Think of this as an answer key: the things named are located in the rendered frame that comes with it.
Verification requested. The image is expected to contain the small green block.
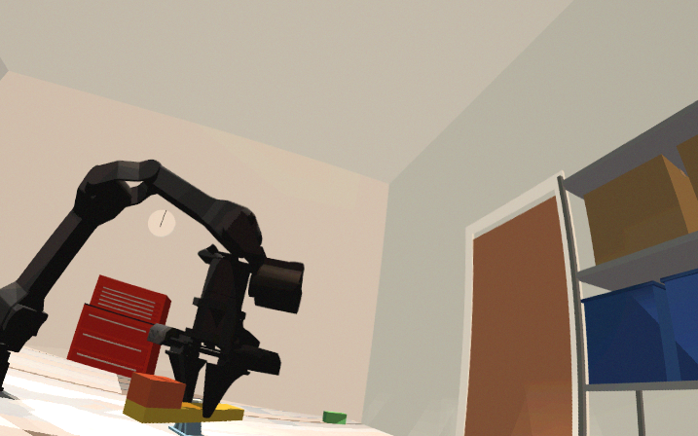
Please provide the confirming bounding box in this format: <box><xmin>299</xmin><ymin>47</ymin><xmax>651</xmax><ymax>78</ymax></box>
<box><xmin>322</xmin><ymin>411</ymin><xmax>347</xmax><ymax>424</ymax></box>

